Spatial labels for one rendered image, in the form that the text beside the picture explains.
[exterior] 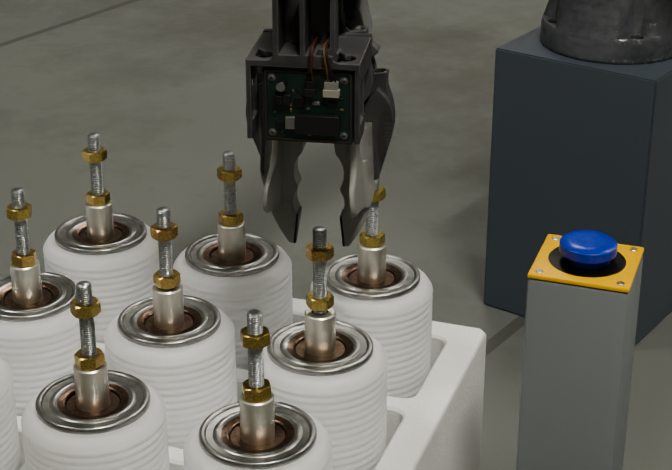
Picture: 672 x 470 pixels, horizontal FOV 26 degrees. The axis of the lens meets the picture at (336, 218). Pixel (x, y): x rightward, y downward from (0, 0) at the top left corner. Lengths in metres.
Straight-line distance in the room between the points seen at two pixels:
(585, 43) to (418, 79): 0.88
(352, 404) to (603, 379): 0.18
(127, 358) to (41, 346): 0.08
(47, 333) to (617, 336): 0.41
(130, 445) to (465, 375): 0.32
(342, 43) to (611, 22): 0.60
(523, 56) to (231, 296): 0.50
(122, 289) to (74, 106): 1.08
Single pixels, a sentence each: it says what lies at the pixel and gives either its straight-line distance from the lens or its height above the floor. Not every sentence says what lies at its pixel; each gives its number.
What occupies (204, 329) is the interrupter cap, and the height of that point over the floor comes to 0.25.
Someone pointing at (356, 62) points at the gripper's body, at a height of 0.49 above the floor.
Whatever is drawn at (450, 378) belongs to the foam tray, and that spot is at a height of 0.18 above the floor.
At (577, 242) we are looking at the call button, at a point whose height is 0.33.
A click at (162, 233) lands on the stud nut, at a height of 0.33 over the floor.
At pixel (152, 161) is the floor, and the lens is 2.03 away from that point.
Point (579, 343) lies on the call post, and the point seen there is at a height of 0.27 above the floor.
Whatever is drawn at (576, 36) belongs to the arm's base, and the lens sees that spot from 1.49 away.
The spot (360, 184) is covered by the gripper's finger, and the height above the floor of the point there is 0.39.
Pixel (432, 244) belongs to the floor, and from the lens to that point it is 1.77.
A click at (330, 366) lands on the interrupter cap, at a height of 0.25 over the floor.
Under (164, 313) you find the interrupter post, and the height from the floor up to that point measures 0.26.
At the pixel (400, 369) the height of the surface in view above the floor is 0.19.
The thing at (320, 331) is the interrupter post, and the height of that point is 0.27.
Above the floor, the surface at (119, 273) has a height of 0.24.
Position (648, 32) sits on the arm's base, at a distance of 1.50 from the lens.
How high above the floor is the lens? 0.77
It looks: 25 degrees down
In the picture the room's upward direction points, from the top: straight up
